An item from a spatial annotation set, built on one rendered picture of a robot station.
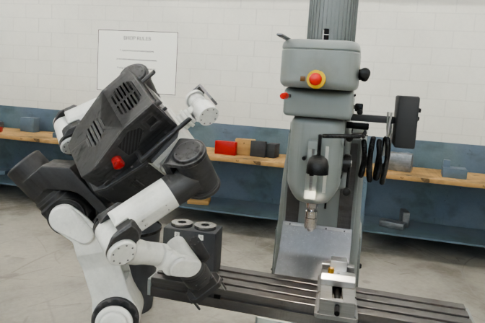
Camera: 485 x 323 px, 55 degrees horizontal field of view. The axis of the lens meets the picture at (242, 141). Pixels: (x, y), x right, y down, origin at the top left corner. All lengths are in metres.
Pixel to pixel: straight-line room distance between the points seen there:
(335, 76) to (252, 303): 0.91
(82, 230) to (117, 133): 0.33
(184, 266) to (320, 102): 0.72
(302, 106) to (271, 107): 4.43
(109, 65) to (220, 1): 1.81
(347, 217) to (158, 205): 1.17
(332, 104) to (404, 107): 0.42
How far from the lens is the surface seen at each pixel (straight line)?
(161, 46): 6.56
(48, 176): 1.46
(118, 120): 1.30
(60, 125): 1.64
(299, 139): 1.70
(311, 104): 1.65
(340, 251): 2.20
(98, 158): 1.31
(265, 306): 1.87
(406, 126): 1.98
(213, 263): 1.94
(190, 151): 1.22
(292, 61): 1.57
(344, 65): 1.55
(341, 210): 2.20
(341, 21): 1.95
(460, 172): 5.48
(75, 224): 1.45
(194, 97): 1.45
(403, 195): 6.11
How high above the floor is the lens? 1.73
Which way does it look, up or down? 7 degrees down
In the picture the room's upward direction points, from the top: 4 degrees clockwise
